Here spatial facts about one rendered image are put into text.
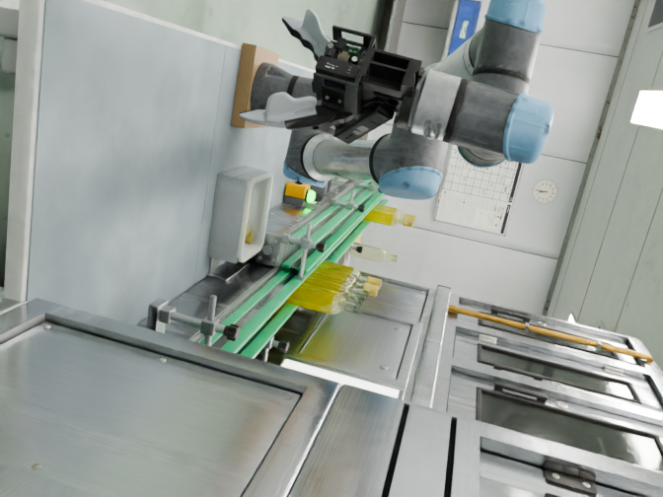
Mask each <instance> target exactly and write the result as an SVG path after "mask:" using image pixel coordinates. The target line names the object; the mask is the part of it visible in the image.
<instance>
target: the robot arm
mask: <svg viewBox="0 0 663 497"><path fill-rule="evenodd" d="M545 15H546V6H545V4H544V3H543V1H541V0H490V2H489V5H488V9H487V12H486V14H485V15H484V17H485V21H484V25H483V27H482V29H480V30H479V31H478V32H477V33H475V34H474V35H473V36H472V37H470V38H469V39H468V40H467V41H466V42H465V43H463V44H462V45H461V46H460V47H459V48H457V49H456V50H455V51H454V52H453V53H451V54H450V55H449V56H448V57H447V58H446V59H444V60H443V61H442V62H439V63H434V64H431V65H429V66H427V67H426V68H425V69H423V70H422V69H421V64H422V61H421V60H417V59H413V58H409V57H406V56H402V55H398V54H394V53H391V52H387V51H383V50H380V49H376V36H375V35H369V34H365V33H362V32H358V31H354V30H350V29H346V28H342V27H338V26H335V25H333V26H332V39H333V40H336V41H333V40H331V39H330V38H329V37H328V36H327V35H326V34H325V33H324V32H323V29H322V27H321V24H320V21H319V18H318V16H317V15H316V13H315V12H314V11H313V10H311V9H307V10H306V14H305V17H304V21H300V20H297V19H293V18H289V17H283V18H282V22H283V24H284V25H285V27H286V28H287V30H288V31H289V33H290V34H291V35H292V36H294V37H296V38H298V39H299V40H300V41H301V43H302V45H303V46H304V47H306V48H308V49H310V50H311V51H312V52H313V53H314V58H315V60H316V61H317V64H316V67H315V68H316V72H314V74H313V76H314V78H307V77H302V76H296V75H292V74H290V73H288V72H287V71H285V70H283V69H281V68H280V67H278V66H276V65H274V64H272V63H267V62H263V63H262V64H261V65H260V66H259V68H258V70H257V73H256V75H255V77H254V81H253V86H252V92H251V110H248V111H244V112H240V116H241V119H244V120H247V121H250V122H253V123H257V124H261V125H266V126H270V127H278V128H285V127H286V129H288V130H291V135H290V139H289V144H288V148H287V153H286V157H285V160H284V167H283V173H284V175H285V176H286V177H287V178H291V179H294V180H297V181H300V182H303V183H305V184H309V185H313V186H317V187H325V186H326V183H327V182H328V180H331V179H333V178H335V177H341V178H360V179H370V180H374V181H375V182H376V183H377V184H378V185H379V189H380V191H381V192H382V193H384V194H386V195H389V196H393V197H396V198H402V199H412V200H425V199H430V198H432V197H434V196H435V195H436V193H437V191H438V188H439V184H440V182H441V181H442V177H443V176H442V174H443V169H444V165H445V161H446V156H447V152H448V148H449V143H450V144H453V145H457V148H458V150H459V153H460V155H461V156H462V158H463V159H464V160H465V161H466V162H467V163H469V164H470V165H472V166H474V167H477V168H490V167H494V166H497V165H499V164H501V163H503V162H504V161H505V160H506V161H508V162H519V163H523V164H533V163H534V162H536V161H537V160H538V158H539V157H540V155H541V153H542V151H543V149H544V146H545V144H546V141H547V139H548V136H549V133H550V130H551V126H552V122H553V106H552V105H551V104H550V103H549V102H547V101H543V100H540V99H537V98H534V97H531V96H530V95H529V94H528V90H529V86H530V81H531V77H532V73H533V69H534V65H535V60H536V56H537V52H538V48H539V43H540V39H541V35H542V34H543V32H544V30H543V26H544V20H545ZM342 32H345V33H349V34H353V35H356V36H363V43H359V42H355V41H352V40H348V39H346V38H343V37H342ZM347 43H348V44H351V45H355V46H359V47H361V49H360V48H358V47H354V46H349V45H346V44H347ZM395 113H396V115H395V119H394V123H393V128H392V132H391V133H387V134H384V135H382V136H381V137H379V138H378V139H377V140H357V139H358V138H360V137H362V136H364V135H365V134H367V133H369V132H370V131H372V130H374V129H376V128H377V127H379V126H381V125H382V124H384V123H386V122H388V121H389V120H391V119H393V117H394V114H395ZM336 138H337V139H339V140H337V139H336Z"/></svg>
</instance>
